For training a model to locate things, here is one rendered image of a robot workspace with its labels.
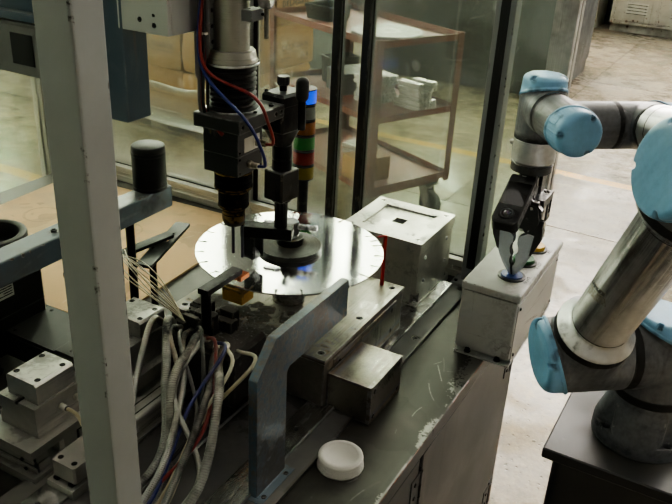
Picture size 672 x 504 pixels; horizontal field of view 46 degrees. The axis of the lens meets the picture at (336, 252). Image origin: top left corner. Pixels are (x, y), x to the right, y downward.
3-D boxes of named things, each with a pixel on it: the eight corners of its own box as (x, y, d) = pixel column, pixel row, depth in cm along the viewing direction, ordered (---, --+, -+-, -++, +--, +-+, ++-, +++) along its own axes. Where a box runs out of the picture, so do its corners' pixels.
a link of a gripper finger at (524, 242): (535, 268, 149) (543, 223, 145) (526, 280, 144) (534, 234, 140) (519, 264, 150) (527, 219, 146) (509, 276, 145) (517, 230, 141)
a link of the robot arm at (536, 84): (534, 80, 127) (515, 67, 134) (523, 146, 131) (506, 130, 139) (580, 80, 128) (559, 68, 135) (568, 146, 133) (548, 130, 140)
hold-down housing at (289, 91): (281, 191, 132) (284, 69, 123) (303, 199, 129) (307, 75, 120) (258, 201, 128) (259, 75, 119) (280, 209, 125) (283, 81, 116)
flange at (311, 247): (254, 260, 136) (254, 247, 135) (262, 233, 146) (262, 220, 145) (319, 264, 135) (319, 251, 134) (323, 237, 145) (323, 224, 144)
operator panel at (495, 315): (501, 291, 173) (511, 228, 166) (551, 305, 168) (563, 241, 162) (452, 350, 151) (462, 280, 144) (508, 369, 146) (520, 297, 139)
